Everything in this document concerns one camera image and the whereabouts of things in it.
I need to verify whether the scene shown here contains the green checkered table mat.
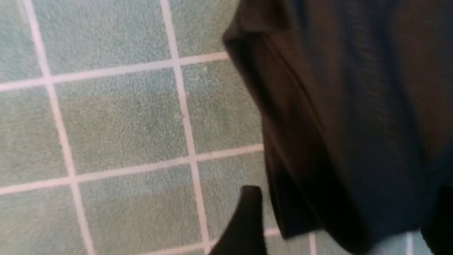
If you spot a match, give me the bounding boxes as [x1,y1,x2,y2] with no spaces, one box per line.
[0,0,436,255]

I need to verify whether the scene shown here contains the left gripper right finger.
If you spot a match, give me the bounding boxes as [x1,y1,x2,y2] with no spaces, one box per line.
[421,185,453,255]

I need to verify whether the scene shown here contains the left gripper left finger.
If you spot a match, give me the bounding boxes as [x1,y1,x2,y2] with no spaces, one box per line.
[209,186,267,255]

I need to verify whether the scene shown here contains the dark gray long-sleeved shirt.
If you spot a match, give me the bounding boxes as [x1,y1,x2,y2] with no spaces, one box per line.
[222,0,453,255]

